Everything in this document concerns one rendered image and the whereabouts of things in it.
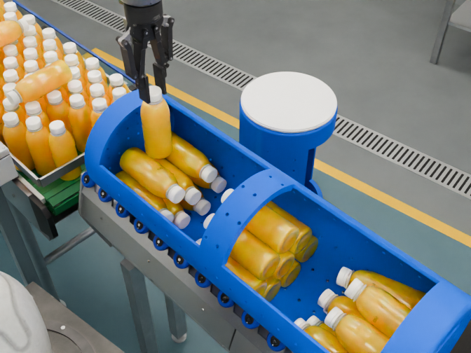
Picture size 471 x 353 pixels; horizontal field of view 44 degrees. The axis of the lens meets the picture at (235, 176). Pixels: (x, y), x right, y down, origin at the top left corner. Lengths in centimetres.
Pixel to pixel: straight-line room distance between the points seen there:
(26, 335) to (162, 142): 58
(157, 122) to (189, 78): 226
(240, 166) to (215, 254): 33
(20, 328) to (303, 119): 98
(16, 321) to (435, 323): 66
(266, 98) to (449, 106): 199
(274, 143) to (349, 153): 149
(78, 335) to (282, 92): 92
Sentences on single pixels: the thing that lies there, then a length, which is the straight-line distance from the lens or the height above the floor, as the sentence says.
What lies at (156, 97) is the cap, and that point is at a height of 130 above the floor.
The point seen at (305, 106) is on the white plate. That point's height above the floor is 104.
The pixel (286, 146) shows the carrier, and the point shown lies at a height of 98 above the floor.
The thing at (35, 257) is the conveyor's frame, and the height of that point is 38.
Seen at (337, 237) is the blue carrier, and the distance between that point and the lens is 131.
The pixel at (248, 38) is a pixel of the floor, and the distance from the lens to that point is 391.
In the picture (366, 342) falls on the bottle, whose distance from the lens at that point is 111.
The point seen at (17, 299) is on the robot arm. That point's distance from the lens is 96.
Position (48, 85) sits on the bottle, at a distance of 169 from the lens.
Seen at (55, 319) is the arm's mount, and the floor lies 106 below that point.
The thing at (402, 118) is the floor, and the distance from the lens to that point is 338.
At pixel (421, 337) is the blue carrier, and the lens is 102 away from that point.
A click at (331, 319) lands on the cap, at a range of 114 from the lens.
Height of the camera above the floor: 208
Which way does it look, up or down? 45 degrees down
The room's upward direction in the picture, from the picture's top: straight up
